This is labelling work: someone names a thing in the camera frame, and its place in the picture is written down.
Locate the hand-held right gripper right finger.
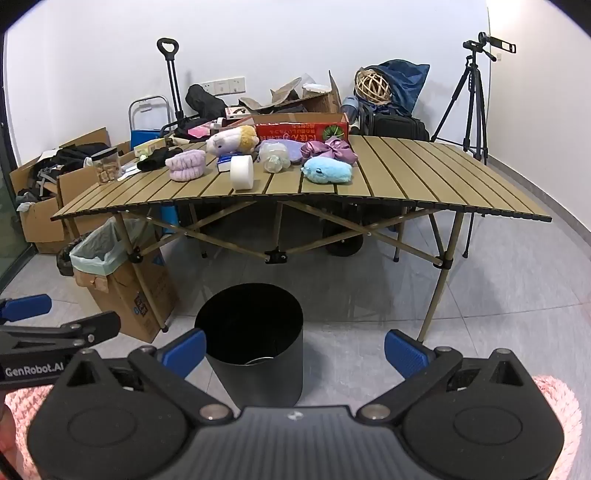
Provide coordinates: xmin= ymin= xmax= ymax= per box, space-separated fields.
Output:
xmin=358 ymin=329 xmax=539 ymax=425

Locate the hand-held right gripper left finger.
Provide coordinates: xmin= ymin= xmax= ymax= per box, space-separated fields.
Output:
xmin=53 ymin=329 xmax=234 ymax=423

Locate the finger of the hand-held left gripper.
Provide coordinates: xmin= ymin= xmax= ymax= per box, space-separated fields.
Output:
xmin=0 ymin=311 xmax=122 ymax=356
xmin=0 ymin=294 xmax=52 ymax=325

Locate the black round bin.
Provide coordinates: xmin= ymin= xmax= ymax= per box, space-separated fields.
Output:
xmin=194 ymin=284 xmax=304 ymax=409

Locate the white and yellow plush toy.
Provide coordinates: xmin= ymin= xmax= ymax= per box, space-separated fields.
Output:
xmin=205 ymin=124 xmax=258 ymax=155

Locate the purple woven pouch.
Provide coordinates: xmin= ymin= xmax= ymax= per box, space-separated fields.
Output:
xmin=279 ymin=138 xmax=308 ymax=160

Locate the person's left leg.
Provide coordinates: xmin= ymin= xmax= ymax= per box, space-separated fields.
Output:
xmin=4 ymin=385 xmax=61 ymax=480

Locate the printed cardboard box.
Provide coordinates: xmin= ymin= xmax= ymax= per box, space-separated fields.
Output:
xmin=74 ymin=249 xmax=181 ymax=343

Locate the black plastic bag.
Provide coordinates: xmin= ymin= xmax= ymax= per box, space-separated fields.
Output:
xmin=56 ymin=234 xmax=89 ymax=278

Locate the green plastic bag liner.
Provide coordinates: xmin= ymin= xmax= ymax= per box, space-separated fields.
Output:
xmin=69 ymin=217 xmax=155 ymax=278

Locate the large open cardboard box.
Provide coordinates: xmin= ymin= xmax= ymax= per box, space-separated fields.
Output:
xmin=9 ymin=154 xmax=68 ymax=254

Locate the glass door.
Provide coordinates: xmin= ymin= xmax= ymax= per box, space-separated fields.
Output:
xmin=0 ymin=69 xmax=29 ymax=287

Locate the clear snack jar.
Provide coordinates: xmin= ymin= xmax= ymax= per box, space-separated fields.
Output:
xmin=91 ymin=147 xmax=122 ymax=185

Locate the black backpack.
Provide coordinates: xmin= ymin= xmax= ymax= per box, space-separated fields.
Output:
xmin=32 ymin=143 xmax=112 ymax=185

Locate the tan slatted folding table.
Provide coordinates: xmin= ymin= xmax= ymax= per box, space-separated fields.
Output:
xmin=51 ymin=135 xmax=552 ymax=342

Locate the black cloth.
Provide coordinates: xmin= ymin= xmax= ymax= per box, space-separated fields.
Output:
xmin=137 ymin=147 xmax=184 ymax=173

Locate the pale yellow box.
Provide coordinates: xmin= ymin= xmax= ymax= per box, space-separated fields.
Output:
xmin=134 ymin=141 xmax=174 ymax=156

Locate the white tape roll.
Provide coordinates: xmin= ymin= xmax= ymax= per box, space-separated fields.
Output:
xmin=230 ymin=154 xmax=254 ymax=191

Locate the light blue plush toy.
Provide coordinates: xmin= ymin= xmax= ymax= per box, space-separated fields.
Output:
xmin=301 ymin=156 xmax=354 ymax=184

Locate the white and blue folding stool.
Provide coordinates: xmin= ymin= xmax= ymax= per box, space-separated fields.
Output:
xmin=128 ymin=96 xmax=169 ymax=148

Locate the crumpled clear plastic bottle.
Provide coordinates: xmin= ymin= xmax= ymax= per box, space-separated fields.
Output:
xmin=256 ymin=141 xmax=291 ymax=174

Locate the red cardboard box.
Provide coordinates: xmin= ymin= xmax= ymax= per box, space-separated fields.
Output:
xmin=254 ymin=113 xmax=350 ymax=144

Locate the black duffel bag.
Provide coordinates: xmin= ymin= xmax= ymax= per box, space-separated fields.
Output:
xmin=185 ymin=84 xmax=229 ymax=121

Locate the black tripod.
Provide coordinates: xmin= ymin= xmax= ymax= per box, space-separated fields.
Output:
xmin=429 ymin=51 xmax=491 ymax=257

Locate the torn brown cardboard box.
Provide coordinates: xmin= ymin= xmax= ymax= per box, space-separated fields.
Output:
xmin=240 ymin=70 xmax=342 ymax=115

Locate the woven rattan ball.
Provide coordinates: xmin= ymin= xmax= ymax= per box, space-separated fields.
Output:
xmin=355 ymin=68 xmax=393 ymax=106

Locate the blue fabric bag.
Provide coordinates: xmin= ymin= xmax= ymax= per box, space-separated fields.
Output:
xmin=374 ymin=59 xmax=431 ymax=116

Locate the black wagon handle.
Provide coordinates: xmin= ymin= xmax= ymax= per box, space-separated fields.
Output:
xmin=157 ymin=38 xmax=186 ymax=134

